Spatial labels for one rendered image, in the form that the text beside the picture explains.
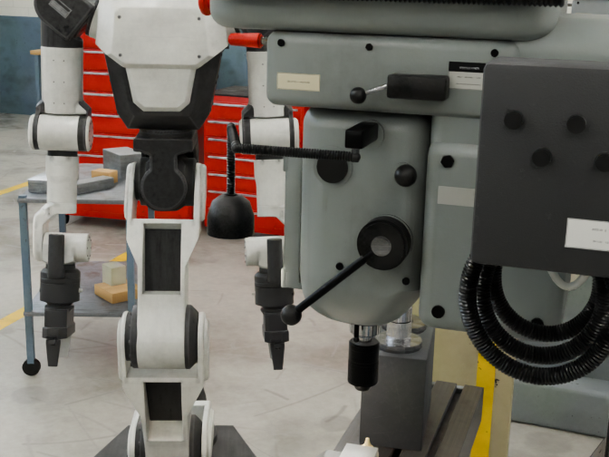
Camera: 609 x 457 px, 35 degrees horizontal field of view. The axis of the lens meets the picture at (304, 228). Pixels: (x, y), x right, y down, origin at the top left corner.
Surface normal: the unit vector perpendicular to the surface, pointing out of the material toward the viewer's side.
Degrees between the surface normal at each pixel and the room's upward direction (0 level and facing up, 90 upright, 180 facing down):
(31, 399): 0
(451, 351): 90
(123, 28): 90
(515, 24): 99
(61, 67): 89
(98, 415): 0
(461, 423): 0
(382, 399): 90
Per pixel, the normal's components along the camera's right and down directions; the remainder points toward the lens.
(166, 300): 0.05, 0.08
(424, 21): -0.31, 0.39
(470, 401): 0.03, -0.97
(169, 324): 0.05, -0.16
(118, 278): 0.62, 0.22
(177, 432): 0.04, -0.71
